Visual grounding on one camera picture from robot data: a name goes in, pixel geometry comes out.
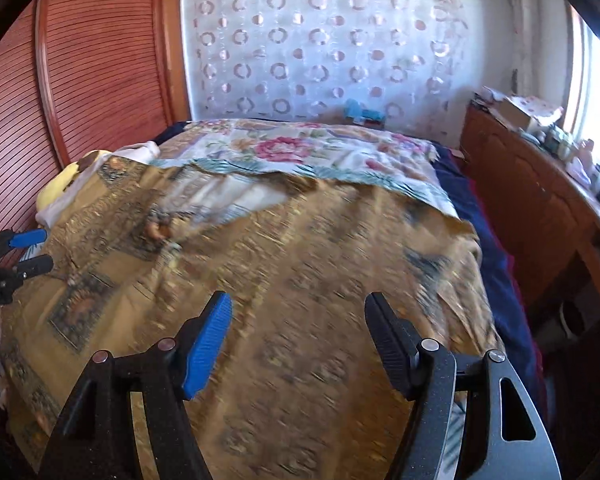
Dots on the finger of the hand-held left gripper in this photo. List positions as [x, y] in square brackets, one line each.
[27, 238]
[37, 265]

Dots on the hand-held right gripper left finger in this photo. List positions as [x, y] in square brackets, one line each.
[207, 345]

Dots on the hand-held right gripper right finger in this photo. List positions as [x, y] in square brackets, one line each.
[390, 345]

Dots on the gold patterned cloth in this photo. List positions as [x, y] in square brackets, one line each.
[305, 270]

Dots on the beige cloth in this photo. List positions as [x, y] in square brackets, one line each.
[135, 152]

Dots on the palm leaf printed sheet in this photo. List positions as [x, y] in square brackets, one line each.
[430, 195]

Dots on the white round container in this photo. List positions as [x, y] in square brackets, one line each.
[572, 317]

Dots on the wooden headboard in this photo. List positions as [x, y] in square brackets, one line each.
[95, 60]

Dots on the wooden cabinet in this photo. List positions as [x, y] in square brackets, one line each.
[520, 185]

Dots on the floral blanket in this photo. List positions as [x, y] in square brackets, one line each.
[280, 147]

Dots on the blue plastic object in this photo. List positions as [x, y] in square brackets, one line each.
[355, 110]

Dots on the cluster of small bottles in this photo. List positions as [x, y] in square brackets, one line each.
[555, 140]

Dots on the cardboard box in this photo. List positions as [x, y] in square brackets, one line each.
[517, 112]

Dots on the pile of papers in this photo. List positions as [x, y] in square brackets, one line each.
[487, 97]

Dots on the pink object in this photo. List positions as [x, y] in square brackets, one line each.
[582, 160]

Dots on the circle patterned lace curtain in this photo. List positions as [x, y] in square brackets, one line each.
[305, 50]

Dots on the beige window curtain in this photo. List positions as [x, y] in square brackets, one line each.
[517, 20]

